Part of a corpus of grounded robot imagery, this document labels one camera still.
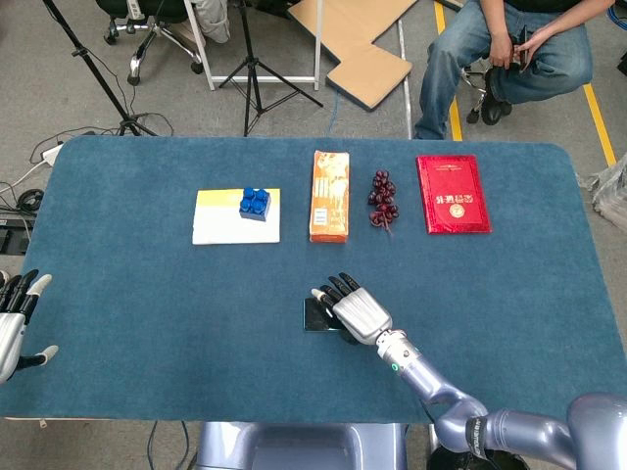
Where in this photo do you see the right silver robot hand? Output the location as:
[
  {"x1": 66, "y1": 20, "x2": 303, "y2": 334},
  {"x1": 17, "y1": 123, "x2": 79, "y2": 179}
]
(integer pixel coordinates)
[{"x1": 311, "y1": 272, "x2": 395, "y2": 347}]

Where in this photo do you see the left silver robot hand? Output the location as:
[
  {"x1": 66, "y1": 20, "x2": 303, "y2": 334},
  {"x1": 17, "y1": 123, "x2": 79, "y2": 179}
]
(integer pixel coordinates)
[{"x1": 0, "y1": 269, "x2": 60, "y2": 385}]

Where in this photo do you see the black floor box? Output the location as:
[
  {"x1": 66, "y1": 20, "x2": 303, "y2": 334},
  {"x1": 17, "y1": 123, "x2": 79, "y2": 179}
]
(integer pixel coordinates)
[{"x1": 0, "y1": 217, "x2": 34, "y2": 256}]

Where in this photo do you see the dark red grape bunch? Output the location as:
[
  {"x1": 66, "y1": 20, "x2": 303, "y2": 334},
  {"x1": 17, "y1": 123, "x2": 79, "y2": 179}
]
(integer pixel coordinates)
[{"x1": 366, "y1": 169, "x2": 401, "y2": 236}]

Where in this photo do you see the orange carton box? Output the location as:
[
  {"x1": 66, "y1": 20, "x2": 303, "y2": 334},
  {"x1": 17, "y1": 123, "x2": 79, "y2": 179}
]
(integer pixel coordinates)
[{"x1": 309, "y1": 150, "x2": 352, "y2": 245}]

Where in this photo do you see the blue table cloth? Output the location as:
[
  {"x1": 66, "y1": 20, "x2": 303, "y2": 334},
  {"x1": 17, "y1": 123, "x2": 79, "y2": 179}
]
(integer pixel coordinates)
[{"x1": 0, "y1": 135, "x2": 620, "y2": 425}]

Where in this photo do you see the lavender robot torso base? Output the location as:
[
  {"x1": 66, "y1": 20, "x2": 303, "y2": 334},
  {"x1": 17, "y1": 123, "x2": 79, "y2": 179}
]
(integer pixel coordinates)
[{"x1": 194, "y1": 421, "x2": 409, "y2": 470}]

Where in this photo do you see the red foil booklet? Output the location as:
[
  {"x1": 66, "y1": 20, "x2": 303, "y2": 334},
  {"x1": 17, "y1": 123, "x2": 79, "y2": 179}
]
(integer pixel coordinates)
[{"x1": 415, "y1": 155, "x2": 493, "y2": 235}]

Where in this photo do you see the blue toy building block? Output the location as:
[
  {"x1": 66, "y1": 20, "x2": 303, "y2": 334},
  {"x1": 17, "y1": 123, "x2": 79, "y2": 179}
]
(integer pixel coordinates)
[{"x1": 238, "y1": 186, "x2": 273, "y2": 222}]

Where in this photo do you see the white and yellow book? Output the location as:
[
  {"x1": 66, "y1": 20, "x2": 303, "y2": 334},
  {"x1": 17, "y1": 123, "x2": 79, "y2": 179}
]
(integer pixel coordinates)
[{"x1": 191, "y1": 188, "x2": 282, "y2": 246}]

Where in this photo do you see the white power strip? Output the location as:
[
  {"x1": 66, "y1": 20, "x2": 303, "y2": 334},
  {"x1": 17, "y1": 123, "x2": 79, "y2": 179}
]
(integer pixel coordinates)
[{"x1": 41, "y1": 142, "x2": 65, "y2": 168}]

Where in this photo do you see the black swivel stool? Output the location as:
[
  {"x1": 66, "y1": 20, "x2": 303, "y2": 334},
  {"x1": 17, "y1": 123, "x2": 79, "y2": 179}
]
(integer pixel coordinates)
[{"x1": 460, "y1": 61, "x2": 513, "y2": 125}]

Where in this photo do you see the black tripod stand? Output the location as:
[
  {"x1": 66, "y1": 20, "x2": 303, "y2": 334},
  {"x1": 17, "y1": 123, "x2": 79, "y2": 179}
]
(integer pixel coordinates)
[
  {"x1": 41, "y1": 0, "x2": 159, "y2": 137},
  {"x1": 217, "y1": 0, "x2": 324, "y2": 138}
]

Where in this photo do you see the flattened brown cardboard sheet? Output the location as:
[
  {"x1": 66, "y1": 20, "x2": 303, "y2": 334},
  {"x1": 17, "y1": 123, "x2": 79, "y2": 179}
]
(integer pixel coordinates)
[{"x1": 287, "y1": 0, "x2": 418, "y2": 112}]

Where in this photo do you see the crumpled clear plastic wrap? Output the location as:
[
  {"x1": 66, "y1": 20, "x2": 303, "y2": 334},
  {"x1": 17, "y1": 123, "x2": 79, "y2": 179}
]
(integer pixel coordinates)
[{"x1": 578, "y1": 153, "x2": 627, "y2": 233}]

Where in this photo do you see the seated person in jeans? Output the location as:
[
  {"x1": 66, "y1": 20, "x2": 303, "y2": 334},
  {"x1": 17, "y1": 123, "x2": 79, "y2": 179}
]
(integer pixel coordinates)
[{"x1": 413, "y1": 0, "x2": 615, "y2": 141}]

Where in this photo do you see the black office chair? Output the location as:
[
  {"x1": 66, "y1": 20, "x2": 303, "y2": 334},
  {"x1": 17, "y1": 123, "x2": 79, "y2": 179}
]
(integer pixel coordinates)
[{"x1": 95, "y1": 0, "x2": 205, "y2": 87}]

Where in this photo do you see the black cable bundle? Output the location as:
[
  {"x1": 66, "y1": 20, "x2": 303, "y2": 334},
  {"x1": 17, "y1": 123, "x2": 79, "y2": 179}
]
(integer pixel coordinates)
[{"x1": 0, "y1": 188, "x2": 45, "y2": 215}]

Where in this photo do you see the white metal frame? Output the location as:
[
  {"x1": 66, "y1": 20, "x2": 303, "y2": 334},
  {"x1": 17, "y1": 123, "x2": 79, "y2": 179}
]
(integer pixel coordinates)
[{"x1": 182, "y1": 0, "x2": 322, "y2": 92}]

